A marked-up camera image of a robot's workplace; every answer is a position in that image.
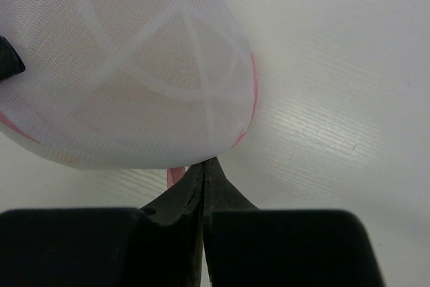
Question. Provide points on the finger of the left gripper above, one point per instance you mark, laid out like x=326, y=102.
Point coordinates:
x=10, y=62

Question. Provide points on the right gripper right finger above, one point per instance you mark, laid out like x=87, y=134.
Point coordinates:
x=219, y=195

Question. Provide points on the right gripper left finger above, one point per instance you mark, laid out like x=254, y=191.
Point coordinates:
x=173, y=232

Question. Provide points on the white mesh laundry bag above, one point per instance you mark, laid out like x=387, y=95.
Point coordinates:
x=230, y=66

